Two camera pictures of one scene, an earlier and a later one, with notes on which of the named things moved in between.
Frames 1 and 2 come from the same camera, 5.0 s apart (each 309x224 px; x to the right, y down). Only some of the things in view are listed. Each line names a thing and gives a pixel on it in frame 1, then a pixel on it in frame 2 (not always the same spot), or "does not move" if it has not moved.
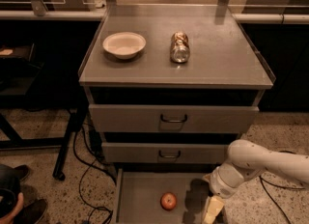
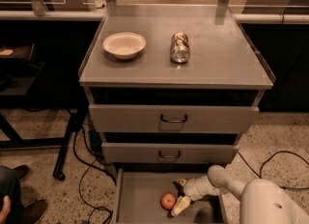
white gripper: [221, 182] -> [192, 191]
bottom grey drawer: [161, 195] does not move
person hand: [9, 218] -> [6, 210]
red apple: [168, 201] does not move
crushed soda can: [180, 49] does not move
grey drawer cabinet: [173, 84] does not move
